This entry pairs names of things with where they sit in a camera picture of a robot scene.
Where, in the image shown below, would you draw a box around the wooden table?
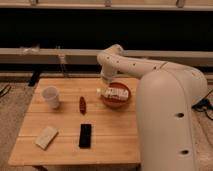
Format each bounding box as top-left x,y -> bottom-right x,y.
9,78 -> 140,166

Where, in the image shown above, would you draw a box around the black table leg stand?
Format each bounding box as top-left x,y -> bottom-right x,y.
28,70 -> 41,87

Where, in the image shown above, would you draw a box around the dark cables at left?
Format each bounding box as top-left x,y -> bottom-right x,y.
0,83 -> 12,98

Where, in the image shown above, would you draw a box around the black cable on floor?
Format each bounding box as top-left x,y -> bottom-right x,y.
191,87 -> 213,121

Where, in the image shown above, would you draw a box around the beige sponge block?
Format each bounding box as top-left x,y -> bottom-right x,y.
35,126 -> 58,150

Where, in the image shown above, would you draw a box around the dark red small object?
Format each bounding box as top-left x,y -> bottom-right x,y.
79,96 -> 86,114

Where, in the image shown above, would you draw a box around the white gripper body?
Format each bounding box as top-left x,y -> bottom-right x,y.
97,87 -> 129,101

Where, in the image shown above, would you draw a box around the white horizontal rail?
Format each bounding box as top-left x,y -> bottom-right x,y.
0,48 -> 213,67

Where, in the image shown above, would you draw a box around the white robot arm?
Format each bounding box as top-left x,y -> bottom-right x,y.
97,44 -> 208,171

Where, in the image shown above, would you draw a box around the white plastic cup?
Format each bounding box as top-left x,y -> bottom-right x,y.
41,86 -> 60,109

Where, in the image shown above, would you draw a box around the red-brown bowl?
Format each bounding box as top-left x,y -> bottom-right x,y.
100,82 -> 131,109

